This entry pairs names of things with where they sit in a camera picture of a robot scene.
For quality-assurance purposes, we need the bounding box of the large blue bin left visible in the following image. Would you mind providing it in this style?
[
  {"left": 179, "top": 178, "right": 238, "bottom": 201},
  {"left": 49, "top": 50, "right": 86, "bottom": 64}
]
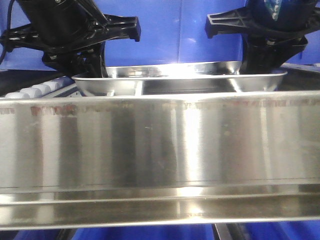
[{"left": 0, "top": 0, "right": 320, "bottom": 71}]

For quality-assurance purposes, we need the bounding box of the silver metal tray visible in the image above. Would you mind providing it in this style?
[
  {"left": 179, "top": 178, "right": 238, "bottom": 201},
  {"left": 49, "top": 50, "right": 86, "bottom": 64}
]
[{"left": 72, "top": 61, "right": 287, "bottom": 97}]

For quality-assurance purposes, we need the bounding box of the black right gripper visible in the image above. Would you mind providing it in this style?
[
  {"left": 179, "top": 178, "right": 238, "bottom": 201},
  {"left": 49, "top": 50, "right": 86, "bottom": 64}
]
[{"left": 205, "top": 0, "right": 320, "bottom": 74}]

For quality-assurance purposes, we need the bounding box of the steel front shelf beam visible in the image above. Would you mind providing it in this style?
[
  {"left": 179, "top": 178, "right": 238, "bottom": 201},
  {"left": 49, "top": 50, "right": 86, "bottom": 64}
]
[{"left": 0, "top": 91, "right": 320, "bottom": 230}]

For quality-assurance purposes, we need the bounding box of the white roller track left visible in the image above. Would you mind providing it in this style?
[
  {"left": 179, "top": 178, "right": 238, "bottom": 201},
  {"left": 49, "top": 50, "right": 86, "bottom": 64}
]
[{"left": 0, "top": 76, "right": 73, "bottom": 99}]

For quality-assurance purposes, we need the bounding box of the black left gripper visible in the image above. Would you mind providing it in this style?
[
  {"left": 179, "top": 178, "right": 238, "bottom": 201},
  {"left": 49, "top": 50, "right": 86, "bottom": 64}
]
[{"left": 0, "top": 0, "right": 141, "bottom": 78}]

